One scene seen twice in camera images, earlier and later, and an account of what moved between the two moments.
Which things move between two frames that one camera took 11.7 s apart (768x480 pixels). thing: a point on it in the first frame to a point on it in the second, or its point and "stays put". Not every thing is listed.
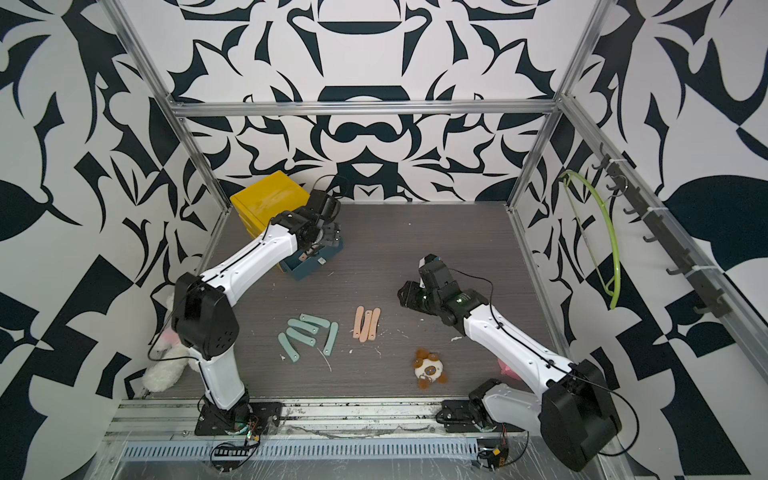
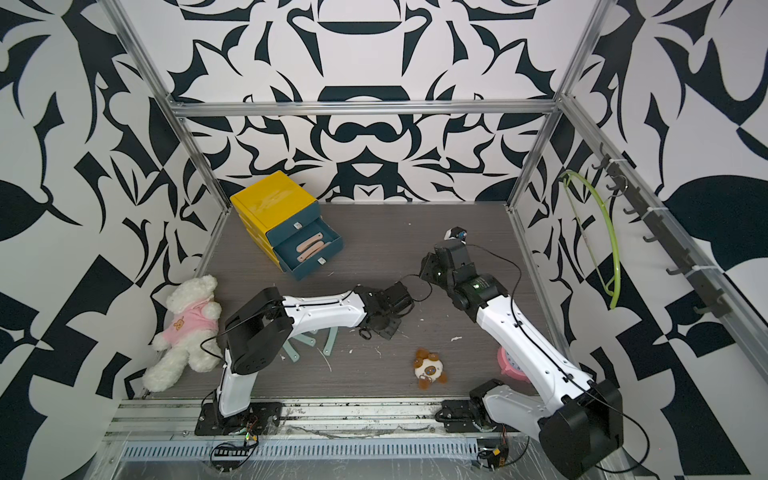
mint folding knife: [331, 337] stays put
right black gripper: [406, 297] to [430, 261]
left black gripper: [333, 234] to [392, 328]
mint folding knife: [301, 336] stays put
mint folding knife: [291, 350] stays put
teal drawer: [300, 269] stays put
